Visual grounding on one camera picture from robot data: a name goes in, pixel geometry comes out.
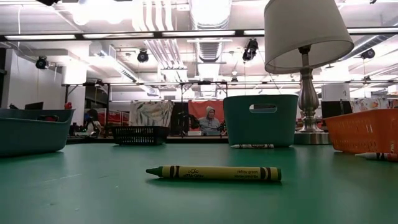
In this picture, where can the yellow green crayon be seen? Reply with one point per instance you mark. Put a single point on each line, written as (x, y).
(217, 173)

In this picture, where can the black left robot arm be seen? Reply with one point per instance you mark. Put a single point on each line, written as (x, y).
(46, 2)

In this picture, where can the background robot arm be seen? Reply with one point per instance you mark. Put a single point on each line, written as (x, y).
(186, 121)

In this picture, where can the red backdrop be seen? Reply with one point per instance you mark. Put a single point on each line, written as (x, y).
(196, 107)

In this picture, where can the person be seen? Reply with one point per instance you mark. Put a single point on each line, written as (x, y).
(210, 122)
(92, 119)

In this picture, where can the black panel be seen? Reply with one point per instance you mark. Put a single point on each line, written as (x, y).
(179, 107)

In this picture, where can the teal plastic bin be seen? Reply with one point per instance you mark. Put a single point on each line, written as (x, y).
(236, 130)

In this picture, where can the patterned cloth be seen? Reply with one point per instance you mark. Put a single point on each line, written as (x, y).
(152, 113)

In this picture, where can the black mesh basket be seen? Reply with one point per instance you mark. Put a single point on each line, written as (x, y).
(140, 135)

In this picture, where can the black ceiling spotlight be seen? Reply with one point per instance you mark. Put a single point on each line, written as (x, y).
(368, 53)
(143, 57)
(41, 63)
(250, 49)

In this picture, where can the red storage bins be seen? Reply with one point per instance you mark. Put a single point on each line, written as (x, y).
(119, 118)

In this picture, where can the background robot arms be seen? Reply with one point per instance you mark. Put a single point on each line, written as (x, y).
(77, 129)

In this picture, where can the red object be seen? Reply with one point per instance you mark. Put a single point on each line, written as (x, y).
(68, 106)

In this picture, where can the green table mat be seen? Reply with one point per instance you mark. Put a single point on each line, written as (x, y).
(93, 199)

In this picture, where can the table lamp white shade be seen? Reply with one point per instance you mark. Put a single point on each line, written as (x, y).
(317, 37)

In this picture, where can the orange mesh basket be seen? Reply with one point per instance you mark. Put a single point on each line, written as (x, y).
(357, 133)

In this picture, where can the grey-blue plastic bin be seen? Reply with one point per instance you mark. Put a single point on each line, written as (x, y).
(31, 137)

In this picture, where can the colourful cloth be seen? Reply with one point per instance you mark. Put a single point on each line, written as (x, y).
(370, 104)

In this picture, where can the black table frame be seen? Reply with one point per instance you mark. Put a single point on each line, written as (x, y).
(186, 140)

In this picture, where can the background black rig frame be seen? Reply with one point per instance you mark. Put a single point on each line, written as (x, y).
(66, 93)

